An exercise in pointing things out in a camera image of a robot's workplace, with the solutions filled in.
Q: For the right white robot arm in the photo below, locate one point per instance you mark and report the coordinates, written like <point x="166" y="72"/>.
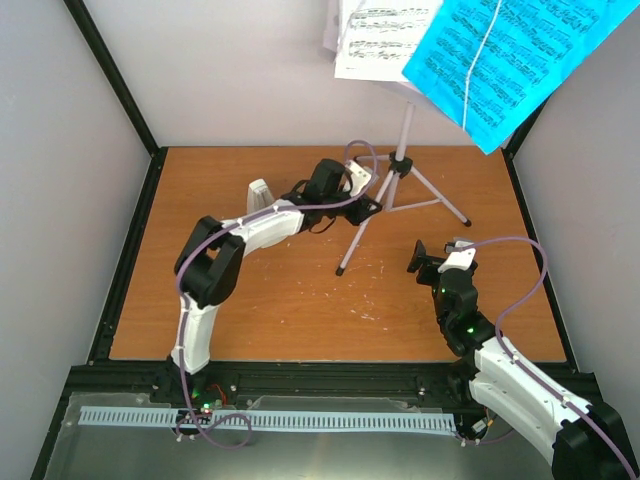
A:
<point x="579" y="439"/>

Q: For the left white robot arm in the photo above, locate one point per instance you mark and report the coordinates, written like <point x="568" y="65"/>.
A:
<point x="208" y="267"/>

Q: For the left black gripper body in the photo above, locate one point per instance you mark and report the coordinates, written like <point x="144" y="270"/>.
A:
<point x="354" y="215"/>

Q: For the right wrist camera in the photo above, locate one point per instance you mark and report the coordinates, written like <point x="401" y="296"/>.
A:
<point x="461" y="255"/>

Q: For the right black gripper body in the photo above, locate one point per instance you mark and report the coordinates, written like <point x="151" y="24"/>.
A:
<point x="430" y="264"/>

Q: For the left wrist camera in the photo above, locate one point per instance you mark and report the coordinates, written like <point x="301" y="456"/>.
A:
<point x="357" y="178"/>

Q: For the black aluminium frame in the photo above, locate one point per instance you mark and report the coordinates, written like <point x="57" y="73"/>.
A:
<point x="203" y="73"/>

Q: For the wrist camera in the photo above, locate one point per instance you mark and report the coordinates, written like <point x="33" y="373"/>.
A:
<point x="357" y="178"/>
<point x="461" y="255"/>

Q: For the white metronome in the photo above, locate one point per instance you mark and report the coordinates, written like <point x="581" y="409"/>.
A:
<point x="259" y="196"/>

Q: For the white sheet music page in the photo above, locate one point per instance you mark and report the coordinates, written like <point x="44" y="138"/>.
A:
<point x="374" y="40"/>

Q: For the blue sheet music page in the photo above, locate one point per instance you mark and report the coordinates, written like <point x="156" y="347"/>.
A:
<point x="488" y="65"/>

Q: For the light blue cable duct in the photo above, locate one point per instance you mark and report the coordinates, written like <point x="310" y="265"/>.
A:
<point x="278" y="421"/>

